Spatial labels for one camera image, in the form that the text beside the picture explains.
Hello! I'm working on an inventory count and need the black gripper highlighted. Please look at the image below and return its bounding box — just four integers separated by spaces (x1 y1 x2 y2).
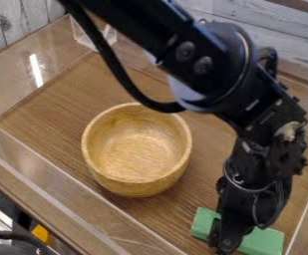
208 109 308 255

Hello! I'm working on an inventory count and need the green rectangular block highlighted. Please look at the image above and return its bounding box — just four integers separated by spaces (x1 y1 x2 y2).
191 207 284 255

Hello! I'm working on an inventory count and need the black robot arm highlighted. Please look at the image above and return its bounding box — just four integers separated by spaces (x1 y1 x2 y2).
60 0 308 255

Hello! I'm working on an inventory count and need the brown wooden bowl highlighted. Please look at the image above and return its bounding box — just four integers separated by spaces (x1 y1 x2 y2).
82 103 192 197

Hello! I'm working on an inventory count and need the yellow and black device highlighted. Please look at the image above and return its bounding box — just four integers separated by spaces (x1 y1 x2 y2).
14 218 74 255

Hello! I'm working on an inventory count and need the black cable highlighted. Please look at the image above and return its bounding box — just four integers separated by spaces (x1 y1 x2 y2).
0 228 51 255

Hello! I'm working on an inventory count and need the clear acrylic corner bracket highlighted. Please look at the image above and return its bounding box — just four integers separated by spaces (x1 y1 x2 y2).
69 14 120 53

